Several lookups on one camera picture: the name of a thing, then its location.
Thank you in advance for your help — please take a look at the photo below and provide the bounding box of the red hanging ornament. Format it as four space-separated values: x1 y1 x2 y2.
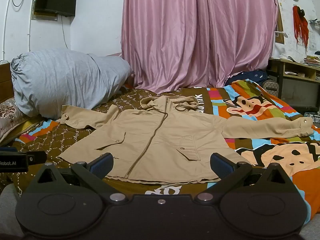
292 5 309 52

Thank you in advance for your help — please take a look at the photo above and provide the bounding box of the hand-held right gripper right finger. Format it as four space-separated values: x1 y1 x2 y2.
197 152 296 203

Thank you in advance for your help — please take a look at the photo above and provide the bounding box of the person's grey trouser leg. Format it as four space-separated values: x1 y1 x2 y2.
0 183 24 240

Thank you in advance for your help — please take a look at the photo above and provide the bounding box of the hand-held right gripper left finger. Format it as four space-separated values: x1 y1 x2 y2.
31 152 128 203

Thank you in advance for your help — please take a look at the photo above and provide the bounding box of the colourful cartoon printed bedsheet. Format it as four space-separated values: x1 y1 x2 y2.
0 81 320 222

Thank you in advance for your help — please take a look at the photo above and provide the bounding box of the dark blue backpack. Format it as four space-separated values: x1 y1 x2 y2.
224 70 268 87

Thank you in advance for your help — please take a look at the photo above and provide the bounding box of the white wall cable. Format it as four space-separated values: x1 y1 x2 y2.
2 0 28 60

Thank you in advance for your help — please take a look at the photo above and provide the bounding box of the grey pillow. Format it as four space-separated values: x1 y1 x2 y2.
10 49 132 120

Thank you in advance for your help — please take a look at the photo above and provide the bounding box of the stack of books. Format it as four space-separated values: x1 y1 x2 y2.
303 54 320 68

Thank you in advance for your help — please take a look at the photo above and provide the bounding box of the pink curtain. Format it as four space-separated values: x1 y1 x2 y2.
121 0 279 93

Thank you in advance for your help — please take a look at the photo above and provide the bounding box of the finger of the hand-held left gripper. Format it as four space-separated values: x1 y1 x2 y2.
26 151 47 166

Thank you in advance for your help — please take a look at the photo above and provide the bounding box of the wooden shelf desk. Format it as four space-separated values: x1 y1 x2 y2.
268 57 320 111

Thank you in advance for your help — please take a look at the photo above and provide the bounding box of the wooden headboard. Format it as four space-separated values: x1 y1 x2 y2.
0 63 16 103

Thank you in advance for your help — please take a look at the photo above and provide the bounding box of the floral beige pillow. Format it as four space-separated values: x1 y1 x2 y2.
0 97 44 145

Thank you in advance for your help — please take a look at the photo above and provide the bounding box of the beige hooded jacket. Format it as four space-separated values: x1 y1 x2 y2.
57 96 314 183

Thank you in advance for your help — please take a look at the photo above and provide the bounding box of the patterned brown bag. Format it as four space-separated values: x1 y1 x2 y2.
262 79 279 97

